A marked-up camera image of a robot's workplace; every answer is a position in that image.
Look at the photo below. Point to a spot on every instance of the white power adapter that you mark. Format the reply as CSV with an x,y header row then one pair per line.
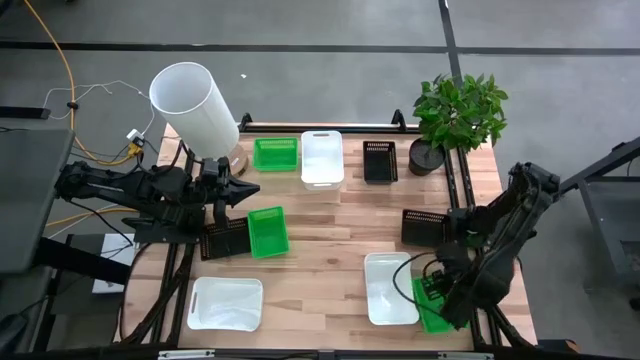
x,y
135,135

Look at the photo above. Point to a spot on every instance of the black table frame crossbar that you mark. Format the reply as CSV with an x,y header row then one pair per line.
x,y
280,129

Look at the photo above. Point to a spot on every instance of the white cylindrical table lamp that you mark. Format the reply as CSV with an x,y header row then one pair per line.
x,y
195,110

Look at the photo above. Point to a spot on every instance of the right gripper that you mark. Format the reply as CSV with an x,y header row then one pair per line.
x,y
470,282

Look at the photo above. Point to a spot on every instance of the black frame rail with brackets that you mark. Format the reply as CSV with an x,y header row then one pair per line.
x,y
300,356

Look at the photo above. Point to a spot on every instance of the white box on floor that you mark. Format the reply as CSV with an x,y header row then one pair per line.
x,y
107,286

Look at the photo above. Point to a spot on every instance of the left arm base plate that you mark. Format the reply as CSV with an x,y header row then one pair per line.
x,y
165,234

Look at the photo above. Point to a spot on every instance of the black frame rails under right arm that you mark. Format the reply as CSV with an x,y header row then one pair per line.
x,y
451,180

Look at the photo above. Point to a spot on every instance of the black metal stand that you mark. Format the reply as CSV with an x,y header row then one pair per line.
x,y
590,170

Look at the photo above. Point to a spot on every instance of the black flat bar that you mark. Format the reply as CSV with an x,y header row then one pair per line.
x,y
25,113

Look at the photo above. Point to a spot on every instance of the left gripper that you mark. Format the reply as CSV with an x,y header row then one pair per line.
x,y
220,192

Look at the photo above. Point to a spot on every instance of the black slotted plastic basket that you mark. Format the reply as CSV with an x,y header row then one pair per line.
x,y
425,230
227,242
380,165

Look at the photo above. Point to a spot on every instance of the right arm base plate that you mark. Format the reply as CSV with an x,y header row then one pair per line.
x,y
457,215

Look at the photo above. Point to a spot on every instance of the green plastic basket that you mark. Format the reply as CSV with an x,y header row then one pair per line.
x,y
425,312
268,235
275,157

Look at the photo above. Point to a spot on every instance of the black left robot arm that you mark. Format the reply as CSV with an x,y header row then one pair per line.
x,y
125,187

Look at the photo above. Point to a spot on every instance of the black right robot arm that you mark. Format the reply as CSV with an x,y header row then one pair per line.
x,y
520,210

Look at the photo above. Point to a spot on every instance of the black frame rails under left arm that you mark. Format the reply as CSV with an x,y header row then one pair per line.
x,y
176,310

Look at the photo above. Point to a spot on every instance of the potted green leafy plant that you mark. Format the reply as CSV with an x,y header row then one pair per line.
x,y
457,115

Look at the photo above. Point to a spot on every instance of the white plastic basket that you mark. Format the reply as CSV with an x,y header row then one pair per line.
x,y
385,295
225,305
322,160

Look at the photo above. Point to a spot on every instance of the grey desk top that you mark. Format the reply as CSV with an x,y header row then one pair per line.
x,y
30,200

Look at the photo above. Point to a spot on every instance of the black desk frame beam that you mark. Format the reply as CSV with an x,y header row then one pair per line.
x,y
80,260

